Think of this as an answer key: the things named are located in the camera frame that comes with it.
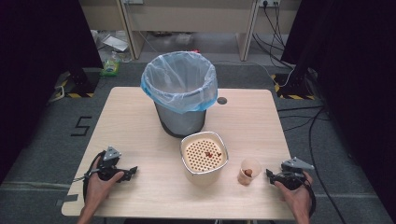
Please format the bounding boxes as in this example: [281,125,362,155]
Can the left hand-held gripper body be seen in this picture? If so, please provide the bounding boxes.
[97,146,133,183]

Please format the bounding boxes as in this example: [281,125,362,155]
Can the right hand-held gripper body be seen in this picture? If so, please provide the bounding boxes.
[271,156,316,191]

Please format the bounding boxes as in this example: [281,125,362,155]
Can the clear plastic cup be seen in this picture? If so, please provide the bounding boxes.
[236,157,262,187]

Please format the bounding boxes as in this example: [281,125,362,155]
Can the person's right hand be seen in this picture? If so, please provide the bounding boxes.
[274,171,314,217]

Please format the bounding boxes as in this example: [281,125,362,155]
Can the person's left hand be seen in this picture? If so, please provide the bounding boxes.
[83,155,125,207]

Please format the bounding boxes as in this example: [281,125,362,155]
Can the cream container with strainer lid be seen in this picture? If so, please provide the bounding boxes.
[179,131,230,188]

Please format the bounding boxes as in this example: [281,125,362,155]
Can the grey trash bin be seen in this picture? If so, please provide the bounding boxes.
[153,101,207,139]

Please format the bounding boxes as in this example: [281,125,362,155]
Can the black stand base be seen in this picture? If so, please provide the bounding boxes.
[54,66,101,99]
[270,66,316,101]

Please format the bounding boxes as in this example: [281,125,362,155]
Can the blue plastic bin bag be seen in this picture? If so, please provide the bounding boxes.
[140,50,219,115]

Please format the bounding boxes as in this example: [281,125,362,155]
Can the green packet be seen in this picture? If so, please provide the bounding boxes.
[99,50,121,77]

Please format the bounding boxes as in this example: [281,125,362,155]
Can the black curtain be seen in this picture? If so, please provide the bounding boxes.
[0,0,105,185]
[280,0,396,216]

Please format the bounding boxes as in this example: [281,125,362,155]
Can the white plastic wrapping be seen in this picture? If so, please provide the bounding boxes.
[102,34,130,53]

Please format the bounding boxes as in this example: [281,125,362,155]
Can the beige wooden desk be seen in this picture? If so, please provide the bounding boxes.
[78,0,303,63]

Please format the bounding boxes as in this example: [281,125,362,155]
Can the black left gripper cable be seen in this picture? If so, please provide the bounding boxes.
[72,150,107,202]

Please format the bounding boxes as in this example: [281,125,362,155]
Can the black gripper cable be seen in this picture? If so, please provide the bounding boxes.
[298,177,318,218]
[72,150,107,202]

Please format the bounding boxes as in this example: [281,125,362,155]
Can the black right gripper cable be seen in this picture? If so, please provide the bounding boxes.
[298,177,318,218]

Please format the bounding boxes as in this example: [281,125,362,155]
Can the black floor cables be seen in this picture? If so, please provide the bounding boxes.
[276,105,348,224]

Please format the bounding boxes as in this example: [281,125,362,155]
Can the white floor cable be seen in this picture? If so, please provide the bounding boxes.
[214,60,295,89]

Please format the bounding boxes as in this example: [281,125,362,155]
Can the black cables from socket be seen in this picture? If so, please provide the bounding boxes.
[251,2,295,70]

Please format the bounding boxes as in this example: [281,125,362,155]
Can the white wall socket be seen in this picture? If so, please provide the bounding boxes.
[258,0,282,8]

